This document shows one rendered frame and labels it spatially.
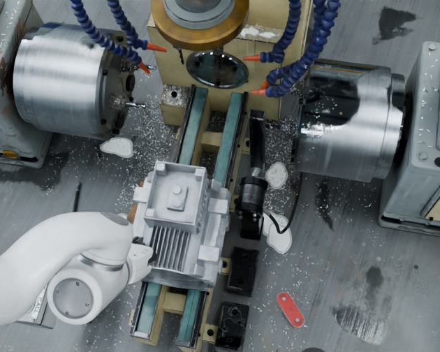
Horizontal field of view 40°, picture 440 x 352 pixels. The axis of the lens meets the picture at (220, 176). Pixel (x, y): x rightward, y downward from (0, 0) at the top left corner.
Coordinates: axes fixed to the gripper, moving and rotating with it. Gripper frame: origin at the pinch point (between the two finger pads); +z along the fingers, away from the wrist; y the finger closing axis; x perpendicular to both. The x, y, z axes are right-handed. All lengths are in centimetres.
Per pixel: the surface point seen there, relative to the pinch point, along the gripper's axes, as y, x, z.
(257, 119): 19.7, 27.7, -1.0
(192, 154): 2.8, 15.8, 30.6
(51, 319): -14.1, -16.5, -3.5
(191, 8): 5.7, 45.1, -4.6
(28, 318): -17.6, -16.2, -5.9
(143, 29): -22, 45, 61
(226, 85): 7.9, 32.9, 35.6
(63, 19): -46, 45, 61
